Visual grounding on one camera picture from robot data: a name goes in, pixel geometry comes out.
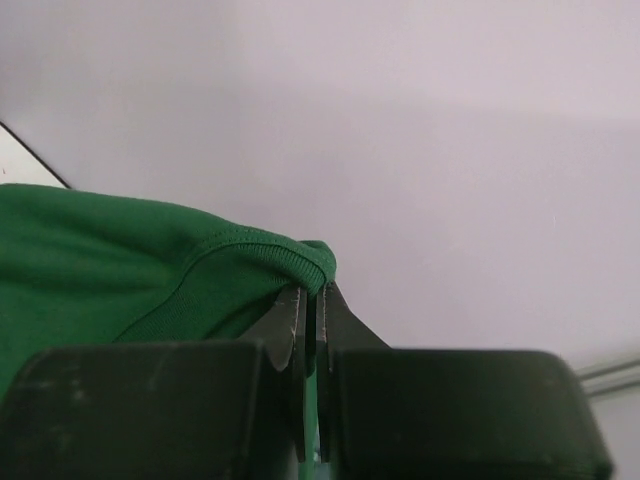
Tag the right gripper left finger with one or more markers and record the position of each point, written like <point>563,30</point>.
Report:
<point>211,409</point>

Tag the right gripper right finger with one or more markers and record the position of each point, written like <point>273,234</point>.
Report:
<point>397,413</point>

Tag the green polo t shirt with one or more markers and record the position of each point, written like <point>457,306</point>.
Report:
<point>83,269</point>

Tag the white board mat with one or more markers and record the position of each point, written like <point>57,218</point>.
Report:
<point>19,165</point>

